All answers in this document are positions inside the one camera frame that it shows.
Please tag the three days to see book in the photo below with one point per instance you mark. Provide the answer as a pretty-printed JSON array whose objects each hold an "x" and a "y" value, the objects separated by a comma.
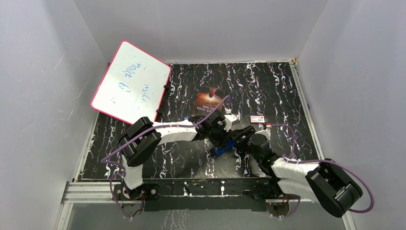
[{"x": 207, "y": 99}]

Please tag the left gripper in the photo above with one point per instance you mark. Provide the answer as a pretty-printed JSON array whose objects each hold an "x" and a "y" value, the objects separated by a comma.
[{"x": 225, "y": 137}]

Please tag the pink framed whiteboard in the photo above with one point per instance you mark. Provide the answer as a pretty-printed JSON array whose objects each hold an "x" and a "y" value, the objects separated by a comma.
[{"x": 133, "y": 85}]

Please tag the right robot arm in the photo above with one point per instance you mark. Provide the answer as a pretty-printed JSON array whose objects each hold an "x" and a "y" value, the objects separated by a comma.
[{"x": 321, "y": 181}]

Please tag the red staples box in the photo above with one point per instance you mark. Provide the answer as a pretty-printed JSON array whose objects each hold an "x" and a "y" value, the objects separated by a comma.
[{"x": 257, "y": 119}]

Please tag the aluminium frame rail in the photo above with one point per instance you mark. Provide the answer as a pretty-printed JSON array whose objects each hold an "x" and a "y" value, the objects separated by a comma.
[{"x": 90, "y": 206}]

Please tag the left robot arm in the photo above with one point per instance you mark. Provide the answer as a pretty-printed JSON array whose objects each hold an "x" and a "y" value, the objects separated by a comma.
[{"x": 144, "y": 136}]

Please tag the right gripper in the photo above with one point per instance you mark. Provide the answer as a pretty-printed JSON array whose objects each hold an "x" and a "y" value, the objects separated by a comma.
[{"x": 247, "y": 131}]

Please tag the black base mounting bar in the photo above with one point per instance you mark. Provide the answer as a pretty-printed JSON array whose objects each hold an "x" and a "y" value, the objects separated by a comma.
[{"x": 255, "y": 194}]

